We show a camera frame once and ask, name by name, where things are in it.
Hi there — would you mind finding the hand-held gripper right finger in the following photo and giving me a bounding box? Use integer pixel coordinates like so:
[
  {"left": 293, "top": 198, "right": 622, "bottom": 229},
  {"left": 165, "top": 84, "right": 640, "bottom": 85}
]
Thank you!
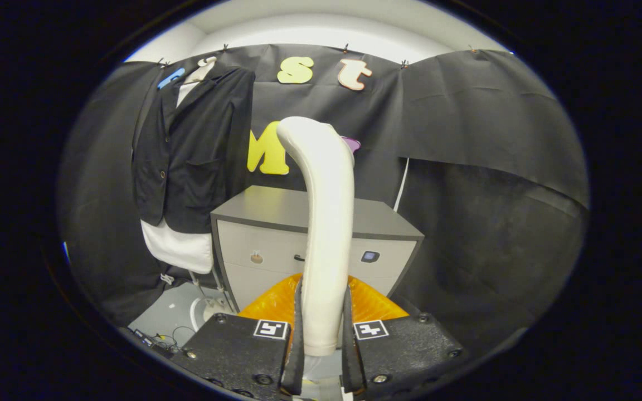
[{"left": 342, "top": 276, "right": 466, "bottom": 399}]

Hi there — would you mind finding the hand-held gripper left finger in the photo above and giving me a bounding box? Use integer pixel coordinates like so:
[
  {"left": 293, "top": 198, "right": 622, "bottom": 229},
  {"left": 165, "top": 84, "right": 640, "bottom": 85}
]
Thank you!
[{"left": 171, "top": 273, "right": 306, "bottom": 399}]

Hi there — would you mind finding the garment steamer base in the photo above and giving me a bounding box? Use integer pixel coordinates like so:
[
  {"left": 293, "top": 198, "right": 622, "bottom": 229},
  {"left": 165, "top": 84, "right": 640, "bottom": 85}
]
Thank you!
[{"left": 129, "top": 270, "right": 238, "bottom": 340}]

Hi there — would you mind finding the white garment steamer head with hose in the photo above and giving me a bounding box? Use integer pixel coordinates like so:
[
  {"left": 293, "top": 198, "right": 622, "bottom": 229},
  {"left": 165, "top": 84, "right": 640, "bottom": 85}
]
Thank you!
[{"left": 276, "top": 116, "right": 356, "bottom": 401}]

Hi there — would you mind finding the white shirt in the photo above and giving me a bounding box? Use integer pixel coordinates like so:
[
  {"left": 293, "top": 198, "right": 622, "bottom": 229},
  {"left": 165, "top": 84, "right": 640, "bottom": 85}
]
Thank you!
[{"left": 140, "top": 78, "right": 215, "bottom": 275}]

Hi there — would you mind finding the black suit jacket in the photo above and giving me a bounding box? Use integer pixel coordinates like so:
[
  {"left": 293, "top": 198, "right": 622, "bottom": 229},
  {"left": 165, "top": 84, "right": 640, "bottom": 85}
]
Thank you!
[{"left": 132, "top": 62, "right": 256, "bottom": 234}]

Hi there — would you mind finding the grey cabinet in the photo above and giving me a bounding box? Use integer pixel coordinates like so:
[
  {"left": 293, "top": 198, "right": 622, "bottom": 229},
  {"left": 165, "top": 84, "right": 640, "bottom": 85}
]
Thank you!
[{"left": 211, "top": 185, "right": 425, "bottom": 312}]

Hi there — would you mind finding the black backdrop cloth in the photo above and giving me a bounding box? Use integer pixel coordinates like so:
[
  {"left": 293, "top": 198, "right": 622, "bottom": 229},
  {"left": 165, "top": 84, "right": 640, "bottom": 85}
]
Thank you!
[{"left": 56, "top": 43, "right": 590, "bottom": 357}]

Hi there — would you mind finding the white plastic hanger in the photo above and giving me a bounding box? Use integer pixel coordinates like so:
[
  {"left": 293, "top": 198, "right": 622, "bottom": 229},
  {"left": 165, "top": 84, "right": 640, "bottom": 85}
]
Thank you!
[{"left": 184, "top": 56, "right": 217, "bottom": 85}]

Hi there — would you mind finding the black power strip with cables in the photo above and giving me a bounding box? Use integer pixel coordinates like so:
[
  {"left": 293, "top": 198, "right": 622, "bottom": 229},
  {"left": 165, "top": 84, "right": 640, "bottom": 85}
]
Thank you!
[{"left": 130, "top": 327, "right": 191, "bottom": 354}]

